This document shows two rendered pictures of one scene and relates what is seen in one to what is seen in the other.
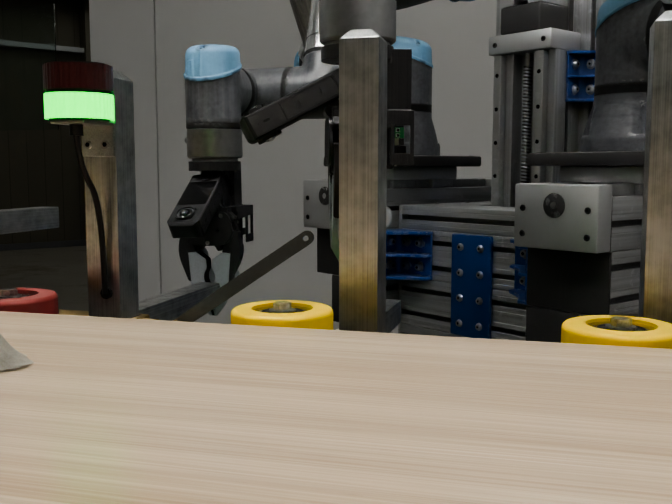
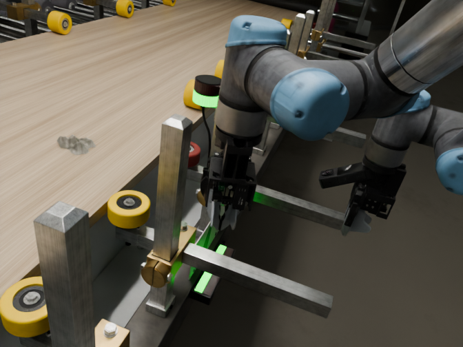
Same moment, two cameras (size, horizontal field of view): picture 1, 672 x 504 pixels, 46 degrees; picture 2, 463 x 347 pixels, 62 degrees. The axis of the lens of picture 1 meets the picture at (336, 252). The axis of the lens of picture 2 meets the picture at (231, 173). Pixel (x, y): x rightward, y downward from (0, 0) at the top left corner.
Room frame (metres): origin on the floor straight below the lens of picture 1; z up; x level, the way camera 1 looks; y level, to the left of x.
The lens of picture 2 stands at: (0.77, -0.54, 1.38)
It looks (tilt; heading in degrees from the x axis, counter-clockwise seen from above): 33 degrees down; 88
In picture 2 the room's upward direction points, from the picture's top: 11 degrees clockwise
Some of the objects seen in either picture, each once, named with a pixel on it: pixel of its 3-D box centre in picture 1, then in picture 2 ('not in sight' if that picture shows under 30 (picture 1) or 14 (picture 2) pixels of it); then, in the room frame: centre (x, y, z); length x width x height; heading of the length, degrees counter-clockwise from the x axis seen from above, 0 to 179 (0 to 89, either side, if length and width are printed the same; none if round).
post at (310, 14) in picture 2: not in sight; (297, 67); (1.04, 1.18, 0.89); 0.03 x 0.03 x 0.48; 74
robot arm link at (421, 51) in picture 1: (398, 71); not in sight; (1.59, -0.12, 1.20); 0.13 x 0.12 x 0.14; 72
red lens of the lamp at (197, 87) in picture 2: (78, 78); (209, 85); (0.72, 0.23, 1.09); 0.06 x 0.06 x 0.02
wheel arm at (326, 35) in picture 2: not in sight; (328, 35); (1.24, 1.68, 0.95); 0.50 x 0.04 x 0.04; 164
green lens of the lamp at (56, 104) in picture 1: (79, 107); (207, 96); (0.72, 0.23, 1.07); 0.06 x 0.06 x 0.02
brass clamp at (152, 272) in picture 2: not in sight; (169, 253); (0.71, 0.00, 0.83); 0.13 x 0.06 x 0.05; 74
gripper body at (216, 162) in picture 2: (364, 110); (233, 164); (0.79, -0.03, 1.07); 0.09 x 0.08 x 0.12; 94
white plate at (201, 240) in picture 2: not in sight; (213, 229); (0.78, 0.18, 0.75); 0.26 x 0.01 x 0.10; 74
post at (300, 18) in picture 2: not in sight; (286, 78); (0.97, 0.94, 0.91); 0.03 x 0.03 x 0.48; 74
